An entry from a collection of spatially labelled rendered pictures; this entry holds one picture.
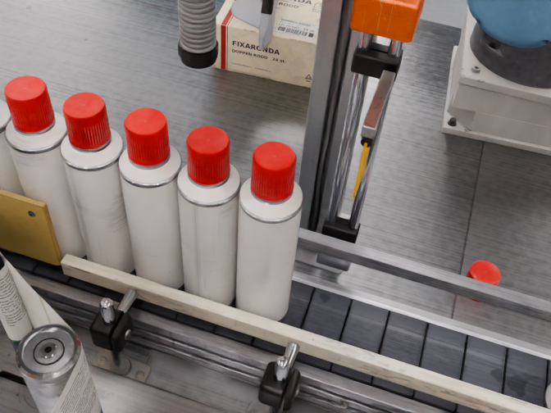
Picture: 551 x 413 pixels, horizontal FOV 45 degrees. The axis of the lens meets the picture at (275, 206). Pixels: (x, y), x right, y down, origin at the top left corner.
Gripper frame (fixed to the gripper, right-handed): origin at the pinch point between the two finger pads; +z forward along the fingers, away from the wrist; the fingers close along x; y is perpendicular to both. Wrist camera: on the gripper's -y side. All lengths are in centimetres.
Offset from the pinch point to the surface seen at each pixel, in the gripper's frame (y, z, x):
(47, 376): -2, -18, 67
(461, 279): -27, -7, 44
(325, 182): -13.4, -4.7, 33.9
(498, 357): -33, 1, 46
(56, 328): -1, -18, 64
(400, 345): -24, 1, 47
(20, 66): 33.9, 4.7, 14.9
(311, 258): -13.3, 5.5, 36.1
